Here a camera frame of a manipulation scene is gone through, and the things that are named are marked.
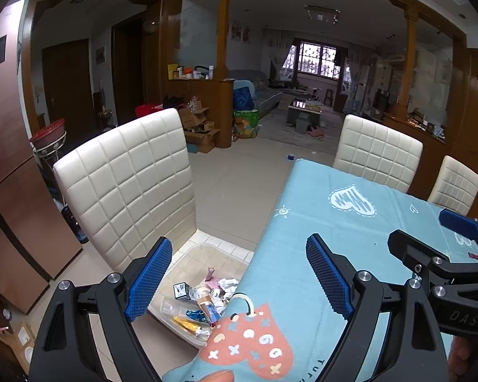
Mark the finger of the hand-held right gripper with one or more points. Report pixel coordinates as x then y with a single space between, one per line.
460 223
414 246

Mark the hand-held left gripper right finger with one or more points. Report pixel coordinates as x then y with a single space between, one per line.
328 278

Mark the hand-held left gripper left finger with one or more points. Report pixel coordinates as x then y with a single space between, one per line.
151 278

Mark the clear plastic packaging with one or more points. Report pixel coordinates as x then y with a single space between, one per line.
168 306

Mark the gold red snack wrapper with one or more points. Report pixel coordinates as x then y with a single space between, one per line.
187 324

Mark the clear plastic bin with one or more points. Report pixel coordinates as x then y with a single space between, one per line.
207 254

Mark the person's right hand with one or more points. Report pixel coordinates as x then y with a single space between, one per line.
458 360

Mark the person's left hand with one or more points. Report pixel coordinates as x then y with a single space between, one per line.
219 377

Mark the cream quilted dining chair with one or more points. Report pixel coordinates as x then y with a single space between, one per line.
456 187
123 183
374 151

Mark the pink wrapper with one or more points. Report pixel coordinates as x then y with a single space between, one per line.
212 276

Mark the wooden counter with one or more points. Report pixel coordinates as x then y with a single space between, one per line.
418 155

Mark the small cardboard box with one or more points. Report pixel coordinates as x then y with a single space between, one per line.
24 342

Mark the pink slippers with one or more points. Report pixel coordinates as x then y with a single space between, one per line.
316 132

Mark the metal stand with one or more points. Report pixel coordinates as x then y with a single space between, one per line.
51 163

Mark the pile of cardboard boxes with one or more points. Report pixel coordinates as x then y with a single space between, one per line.
199 131

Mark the white standing air conditioner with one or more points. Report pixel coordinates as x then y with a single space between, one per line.
364 87

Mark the red bag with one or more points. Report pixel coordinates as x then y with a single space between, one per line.
147 110

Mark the coffee table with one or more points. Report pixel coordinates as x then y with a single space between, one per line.
304 109

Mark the colourful printed bag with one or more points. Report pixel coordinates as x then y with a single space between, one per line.
246 125

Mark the wooden pillar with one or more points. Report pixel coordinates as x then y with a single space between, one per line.
408 55
224 28

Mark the red basin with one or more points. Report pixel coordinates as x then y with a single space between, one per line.
47 133

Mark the tall brown cabinet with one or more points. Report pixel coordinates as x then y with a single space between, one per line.
12 167

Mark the low wooden partition cabinet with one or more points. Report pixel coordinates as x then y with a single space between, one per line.
207 99

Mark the grey sofa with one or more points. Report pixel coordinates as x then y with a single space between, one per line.
267 95

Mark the blue bag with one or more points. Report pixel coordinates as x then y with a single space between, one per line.
243 98

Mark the yellow box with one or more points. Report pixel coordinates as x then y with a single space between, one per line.
172 71

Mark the dark wooden door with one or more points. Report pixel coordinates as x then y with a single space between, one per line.
67 87

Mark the barred window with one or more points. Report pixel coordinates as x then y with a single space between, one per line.
318 57

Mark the ceiling lamp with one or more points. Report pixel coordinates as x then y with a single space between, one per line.
320 12

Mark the wall pictures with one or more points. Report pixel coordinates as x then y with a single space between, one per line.
239 32

